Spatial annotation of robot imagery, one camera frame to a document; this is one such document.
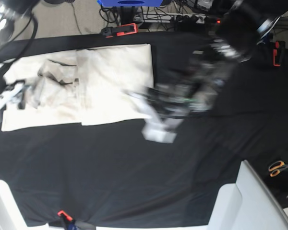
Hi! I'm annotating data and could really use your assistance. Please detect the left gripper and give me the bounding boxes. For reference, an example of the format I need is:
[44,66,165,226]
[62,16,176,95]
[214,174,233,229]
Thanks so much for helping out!
[124,81,207,125]

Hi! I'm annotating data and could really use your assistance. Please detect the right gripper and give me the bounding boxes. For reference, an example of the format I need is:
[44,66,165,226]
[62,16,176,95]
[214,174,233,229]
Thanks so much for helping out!
[3,80,33,109]

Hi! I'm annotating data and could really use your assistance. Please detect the white T-shirt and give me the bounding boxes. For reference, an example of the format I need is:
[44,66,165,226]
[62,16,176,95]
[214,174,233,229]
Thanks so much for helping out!
[1,44,154,132]

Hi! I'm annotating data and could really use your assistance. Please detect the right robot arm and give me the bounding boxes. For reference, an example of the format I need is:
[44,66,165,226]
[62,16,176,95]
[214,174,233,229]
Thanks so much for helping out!
[0,0,39,94]

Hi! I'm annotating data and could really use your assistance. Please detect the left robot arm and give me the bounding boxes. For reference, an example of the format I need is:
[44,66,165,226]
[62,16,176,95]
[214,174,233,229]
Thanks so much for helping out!
[131,0,288,128]

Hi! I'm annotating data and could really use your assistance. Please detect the orange black clamp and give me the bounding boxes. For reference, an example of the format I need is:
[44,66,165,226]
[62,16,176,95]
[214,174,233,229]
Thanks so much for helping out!
[101,23,138,38]

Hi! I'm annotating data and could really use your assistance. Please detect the red black clamp right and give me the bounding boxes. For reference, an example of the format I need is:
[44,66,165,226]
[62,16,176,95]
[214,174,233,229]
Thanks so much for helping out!
[273,41,286,67]

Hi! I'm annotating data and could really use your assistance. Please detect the blue box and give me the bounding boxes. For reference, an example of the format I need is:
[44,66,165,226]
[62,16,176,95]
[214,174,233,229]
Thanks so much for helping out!
[97,0,163,7]

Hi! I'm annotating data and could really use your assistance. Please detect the orange clamp bottom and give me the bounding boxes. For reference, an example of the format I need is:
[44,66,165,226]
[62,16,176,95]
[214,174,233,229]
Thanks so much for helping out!
[57,210,73,230]

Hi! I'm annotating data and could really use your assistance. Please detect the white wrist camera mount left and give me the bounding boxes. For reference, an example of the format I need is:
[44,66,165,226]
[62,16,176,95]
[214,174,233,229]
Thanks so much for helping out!
[128,92,183,144]

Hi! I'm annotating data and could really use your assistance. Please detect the orange handled scissors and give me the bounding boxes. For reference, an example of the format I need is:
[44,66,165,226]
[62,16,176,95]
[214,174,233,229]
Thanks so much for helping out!
[268,161,288,177]

